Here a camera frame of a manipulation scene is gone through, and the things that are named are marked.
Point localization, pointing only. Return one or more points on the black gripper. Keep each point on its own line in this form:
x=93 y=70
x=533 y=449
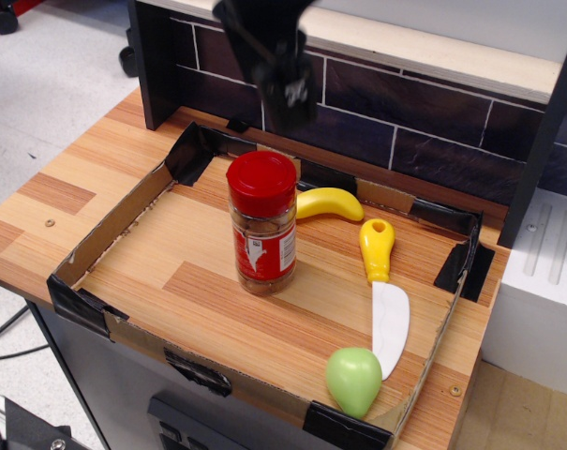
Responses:
x=267 y=43

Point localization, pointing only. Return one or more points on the red lidded spice bottle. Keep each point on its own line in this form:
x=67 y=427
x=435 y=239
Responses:
x=262 y=202

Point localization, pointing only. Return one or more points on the yellow toy banana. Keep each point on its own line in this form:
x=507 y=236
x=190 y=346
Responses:
x=332 y=200

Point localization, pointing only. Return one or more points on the black chair caster wheel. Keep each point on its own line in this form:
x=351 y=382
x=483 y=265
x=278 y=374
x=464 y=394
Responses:
x=127 y=57

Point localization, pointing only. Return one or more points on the dark brick pattern shelf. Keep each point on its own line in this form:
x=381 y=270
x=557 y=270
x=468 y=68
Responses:
x=453 y=122

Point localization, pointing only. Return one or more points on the black caster top left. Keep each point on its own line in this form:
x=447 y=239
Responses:
x=8 y=19

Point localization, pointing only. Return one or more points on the green toy pear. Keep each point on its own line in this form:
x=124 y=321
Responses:
x=353 y=378

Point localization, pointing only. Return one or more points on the white grooved block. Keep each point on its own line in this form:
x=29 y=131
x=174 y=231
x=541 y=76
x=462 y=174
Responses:
x=527 y=330

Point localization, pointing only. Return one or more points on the black device under table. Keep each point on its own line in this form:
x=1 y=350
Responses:
x=191 y=427

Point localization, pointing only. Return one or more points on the yellow handled toy knife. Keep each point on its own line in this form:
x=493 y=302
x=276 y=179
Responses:
x=390 y=304

